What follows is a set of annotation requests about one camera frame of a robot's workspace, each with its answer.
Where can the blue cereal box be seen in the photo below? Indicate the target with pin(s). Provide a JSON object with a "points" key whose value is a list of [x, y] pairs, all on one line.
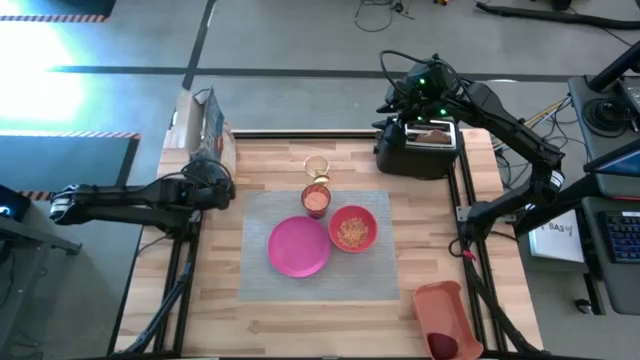
{"points": [[215, 125]]}

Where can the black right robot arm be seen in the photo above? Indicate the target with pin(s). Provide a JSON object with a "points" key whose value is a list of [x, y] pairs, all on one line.
{"points": [[520, 137]]}

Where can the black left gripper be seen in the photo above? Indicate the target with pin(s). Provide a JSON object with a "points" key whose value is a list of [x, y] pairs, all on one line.
{"points": [[210, 190]]}

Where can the white labelled box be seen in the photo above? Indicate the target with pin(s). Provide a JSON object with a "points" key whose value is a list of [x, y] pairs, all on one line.
{"points": [[555, 240]]}

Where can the black metal table frame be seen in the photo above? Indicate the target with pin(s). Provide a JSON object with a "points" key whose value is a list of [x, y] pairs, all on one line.
{"points": [[300, 134]]}

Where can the dark floor mat striped edge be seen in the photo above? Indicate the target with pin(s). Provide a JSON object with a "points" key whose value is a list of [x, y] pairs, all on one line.
{"points": [[60, 165]]}

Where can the grey desk with black legs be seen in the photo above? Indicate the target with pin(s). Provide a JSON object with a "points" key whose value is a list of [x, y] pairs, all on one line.
{"points": [[20, 240]]}

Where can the dark laptop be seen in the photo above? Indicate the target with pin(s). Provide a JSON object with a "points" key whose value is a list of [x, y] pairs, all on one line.
{"points": [[620, 162]]}

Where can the red plastic bowl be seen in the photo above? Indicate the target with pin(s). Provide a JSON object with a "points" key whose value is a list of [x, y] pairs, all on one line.
{"points": [[335, 220]]}

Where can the grey woven placemat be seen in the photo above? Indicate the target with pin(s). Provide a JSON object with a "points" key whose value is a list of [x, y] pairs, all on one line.
{"points": [[350, 280]]}

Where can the brown toast slice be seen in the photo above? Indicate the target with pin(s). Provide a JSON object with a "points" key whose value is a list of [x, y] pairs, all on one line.
{"points": [[434, 137]]}

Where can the cereal flakes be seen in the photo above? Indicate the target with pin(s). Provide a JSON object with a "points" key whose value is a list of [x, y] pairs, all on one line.
{"points": [[352, 232]]}

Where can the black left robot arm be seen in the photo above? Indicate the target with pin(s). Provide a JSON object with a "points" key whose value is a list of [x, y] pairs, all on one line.
{"points": [[120, 197]]}

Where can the black toaster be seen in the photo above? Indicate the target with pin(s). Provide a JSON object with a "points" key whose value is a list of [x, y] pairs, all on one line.
{"points": [[415, 162]]}

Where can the grey side desk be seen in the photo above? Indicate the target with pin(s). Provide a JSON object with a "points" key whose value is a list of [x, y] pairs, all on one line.
{"points": [[620, 280]]}

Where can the terracotta tray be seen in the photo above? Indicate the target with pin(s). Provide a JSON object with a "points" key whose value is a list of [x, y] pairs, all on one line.
{"points": [[440, 310]]}

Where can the red apple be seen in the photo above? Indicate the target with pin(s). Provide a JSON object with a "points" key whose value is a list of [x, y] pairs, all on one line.
{"points": [[442, 346]]}

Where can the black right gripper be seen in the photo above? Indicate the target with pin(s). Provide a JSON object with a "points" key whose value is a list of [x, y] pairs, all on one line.
{"points": [[430, 95]]}

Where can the clear ribbed glass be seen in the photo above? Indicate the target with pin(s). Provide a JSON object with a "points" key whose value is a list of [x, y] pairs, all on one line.
{"points": [[316, 165]]}

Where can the orange plastic tumbler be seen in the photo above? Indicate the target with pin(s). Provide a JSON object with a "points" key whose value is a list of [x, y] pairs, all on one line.
{"points": [[316, 201]]}

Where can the pink plastic plate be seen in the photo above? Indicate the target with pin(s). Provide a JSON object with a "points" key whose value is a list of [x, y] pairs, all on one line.
{"points": [[298, 247]]}

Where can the black computer keyboard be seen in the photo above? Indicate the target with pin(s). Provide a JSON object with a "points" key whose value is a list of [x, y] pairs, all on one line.
{"points": [[622, 237]]}

